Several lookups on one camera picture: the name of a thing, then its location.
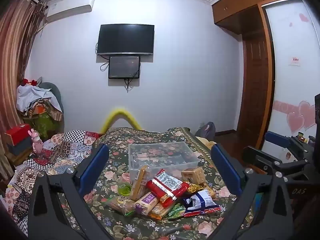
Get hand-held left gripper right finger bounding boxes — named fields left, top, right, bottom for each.
left=211, top=144, right=293, bottom=240

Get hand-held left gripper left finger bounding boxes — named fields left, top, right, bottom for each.
left=27, top=144, right=110, bottom=240

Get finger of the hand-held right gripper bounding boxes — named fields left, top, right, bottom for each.
left=243, top=145, right=313, bottom=180
left=265, top=131, right=313, bottom=155

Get brown biscuit packet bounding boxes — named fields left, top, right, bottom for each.
left=181, top=167, right=206, bottom=185

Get red snack packet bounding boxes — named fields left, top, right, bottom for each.
left=146, top=169, right=190, bottom=203

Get clear plastic storage box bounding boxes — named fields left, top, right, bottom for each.
left=128, top=141, right=200, bottom=184

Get purple label cracker packet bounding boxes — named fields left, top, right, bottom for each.
left=135, top=191, right=175, bottom=218

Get green floral blanket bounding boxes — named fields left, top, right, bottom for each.
left=54, top=127, right=253, bottom=240

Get pink heart stickers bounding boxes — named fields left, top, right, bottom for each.
left=274, top=101, right=317, bottom=133

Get yellow fleece blanket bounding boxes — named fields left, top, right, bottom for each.
left=195, top=136, right=218, bottom=151

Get gold wrapped candy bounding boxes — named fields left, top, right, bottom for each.
left=186, top=183, right=208, bottom=193

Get patchwork quilt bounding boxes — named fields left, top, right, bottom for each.
left=5, top=129, right=100, bottom=233

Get green round snack packet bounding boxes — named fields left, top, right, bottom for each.
left=117, top=183, right=132, bottom=197

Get grey backpack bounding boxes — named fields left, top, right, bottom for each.
left=195, top=122, right=216, bottom=140

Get blue white snack packet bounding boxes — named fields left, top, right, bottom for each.
left=181, top=189, right=222, bottom=214

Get yellow long cracker packet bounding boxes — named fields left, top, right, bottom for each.
left=130, top=165, right=151, bottom=202

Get red thin snack stick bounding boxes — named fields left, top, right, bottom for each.
left=184, top=206, right=222, bottom=217

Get white sliding door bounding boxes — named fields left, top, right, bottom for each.
left=260, top=0, right=320, bottom=160

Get yellow foam tube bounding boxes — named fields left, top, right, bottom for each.
left=101, top=107, right=142, bottom=133

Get wooden door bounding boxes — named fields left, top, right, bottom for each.
left=236, top=36, right=270, bottom=133

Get pink rabbit toy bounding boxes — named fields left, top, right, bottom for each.
left=27, top=128, right=44, bottom=153

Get green patterned cloth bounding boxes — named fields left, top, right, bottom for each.
left=31, top=114, right=63, bottom=140

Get dark grey box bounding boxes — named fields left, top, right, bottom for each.
left=7, top=139, right=34, bottom=155

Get white paper note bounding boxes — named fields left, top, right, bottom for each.
left=288, top=56, right=302, bottom=67

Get red box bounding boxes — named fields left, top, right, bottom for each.
left=5, top=124, right=32, bottom=145

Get grey chair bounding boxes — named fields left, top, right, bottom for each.
left=37, top=82, right=65, bottom=135

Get pile of clothes on basket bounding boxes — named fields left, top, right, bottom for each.
left=16, top=84, right=63, bottom=113

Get small black monitor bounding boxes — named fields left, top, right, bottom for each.
left=108, top=55, right=140, bottom=79

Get red flowers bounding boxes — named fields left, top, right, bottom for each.
left=21, top=78, right=43, bottom=87

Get large black television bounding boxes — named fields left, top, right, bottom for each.
left=97, top=24, right=155, bottom=55

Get striped brown curtain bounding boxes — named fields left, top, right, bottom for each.
left=0, top=0, right=48, bottom=180

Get wooden wardrobe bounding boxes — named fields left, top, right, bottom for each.
left=211, top=0, right=320, bottom=150

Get white air conditioner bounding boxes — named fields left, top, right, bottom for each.
left=46, top=0, right=96, bottom=23

